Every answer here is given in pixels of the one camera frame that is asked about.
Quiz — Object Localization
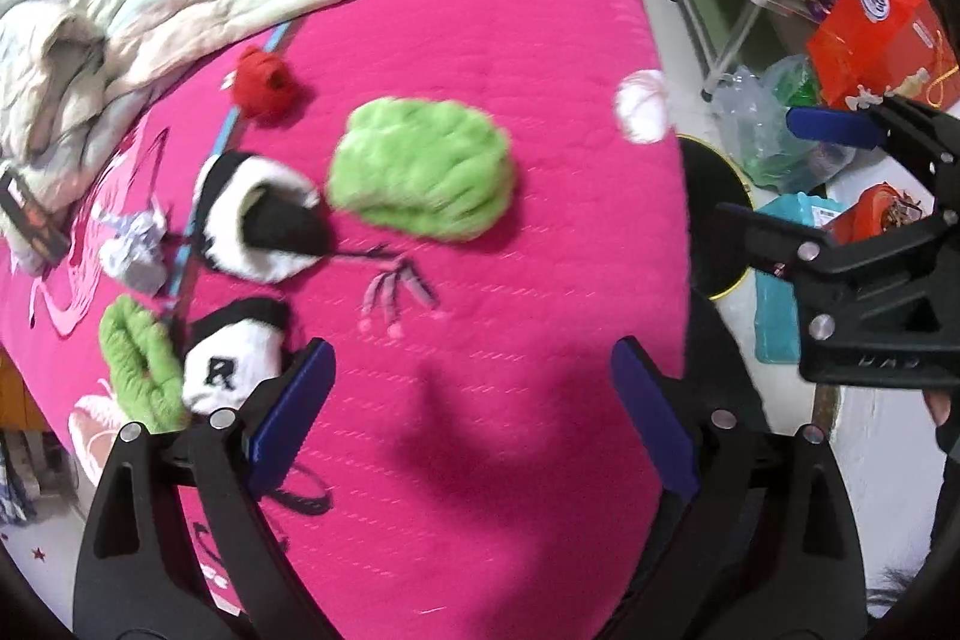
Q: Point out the black and white fluffy sock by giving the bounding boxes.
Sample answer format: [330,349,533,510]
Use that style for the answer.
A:
[191,151,335,285]

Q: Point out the black snack packet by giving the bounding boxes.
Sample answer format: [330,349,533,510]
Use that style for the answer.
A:
[0,164,68,266]

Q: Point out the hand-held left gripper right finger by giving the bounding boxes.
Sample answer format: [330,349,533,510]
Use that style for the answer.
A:
[611,336,875,640]

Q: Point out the grey paper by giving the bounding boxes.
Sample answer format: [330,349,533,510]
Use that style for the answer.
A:
[97,209,170,296]

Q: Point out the small green fluffy sock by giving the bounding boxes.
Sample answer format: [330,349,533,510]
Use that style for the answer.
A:
[97,295,188,435]

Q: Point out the clear plastic bag green contents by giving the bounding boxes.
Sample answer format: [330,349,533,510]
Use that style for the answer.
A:
[709,53,856,195]

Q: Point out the blue plastic bag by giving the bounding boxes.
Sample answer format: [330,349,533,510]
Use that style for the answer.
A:
[754,190,848,363]

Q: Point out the orange gift bag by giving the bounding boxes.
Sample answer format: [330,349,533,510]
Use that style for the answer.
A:
[806,0,960,112]

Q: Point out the person's right hand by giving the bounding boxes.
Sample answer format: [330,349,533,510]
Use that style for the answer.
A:
[924,389,960,431]

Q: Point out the white sock with letter mark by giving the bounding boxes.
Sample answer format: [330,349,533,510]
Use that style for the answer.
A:
[180,299,293,416]

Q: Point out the pink quilted bedspread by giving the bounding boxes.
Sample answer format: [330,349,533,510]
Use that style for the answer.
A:
[0,0,695,640]

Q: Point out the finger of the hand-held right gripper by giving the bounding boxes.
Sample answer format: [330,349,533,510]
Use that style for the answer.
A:
[786,96,960,176]
[716,203,960,281]

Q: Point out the large green fluffy sock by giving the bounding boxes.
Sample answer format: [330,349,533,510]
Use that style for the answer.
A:
[326,96,518,244]

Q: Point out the black bin with yellow rim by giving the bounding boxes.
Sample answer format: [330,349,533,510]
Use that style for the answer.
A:
[675,134,755,304]

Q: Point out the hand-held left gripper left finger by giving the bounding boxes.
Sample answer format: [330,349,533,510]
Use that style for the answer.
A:
[71,338,336,640]

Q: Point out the red sock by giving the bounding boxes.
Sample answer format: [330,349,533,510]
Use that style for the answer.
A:
[229,46,308,127]

